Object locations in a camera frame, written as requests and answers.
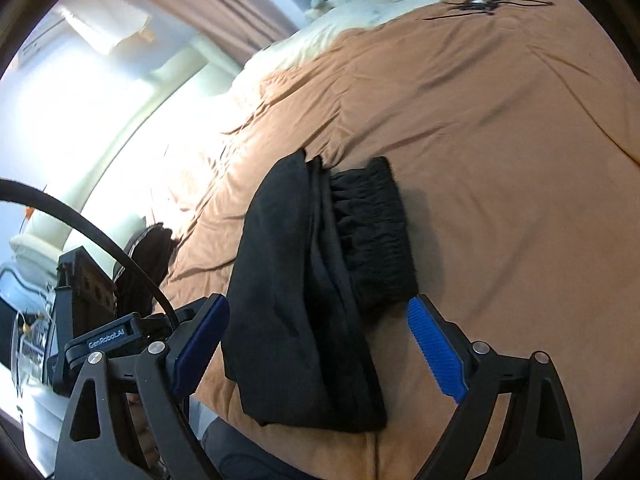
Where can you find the cream bed sheet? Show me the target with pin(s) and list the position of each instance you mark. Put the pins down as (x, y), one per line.
(336, 17)

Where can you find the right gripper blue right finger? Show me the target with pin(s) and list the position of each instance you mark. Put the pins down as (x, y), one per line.
(444, 347)

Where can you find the person left hand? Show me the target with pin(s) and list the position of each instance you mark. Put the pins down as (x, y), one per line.
(143, 430)

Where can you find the black pants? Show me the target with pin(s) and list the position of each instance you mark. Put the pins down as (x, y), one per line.
(322, 258)

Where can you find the orange bed blanket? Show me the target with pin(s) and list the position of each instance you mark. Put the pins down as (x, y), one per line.
(514, 140)

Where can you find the cream padded headboard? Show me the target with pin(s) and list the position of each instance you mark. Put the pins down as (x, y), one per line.
(126, 146)

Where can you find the hanging white garment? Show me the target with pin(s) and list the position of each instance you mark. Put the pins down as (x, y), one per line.
(105, 24)

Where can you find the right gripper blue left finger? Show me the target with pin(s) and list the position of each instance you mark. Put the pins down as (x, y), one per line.
(193, 344)

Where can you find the stack of folded black clothes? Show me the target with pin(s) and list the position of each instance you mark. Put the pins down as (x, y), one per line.
(151, 248)

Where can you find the left pink curtain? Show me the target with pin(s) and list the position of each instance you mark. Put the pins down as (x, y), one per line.
(210, 5)

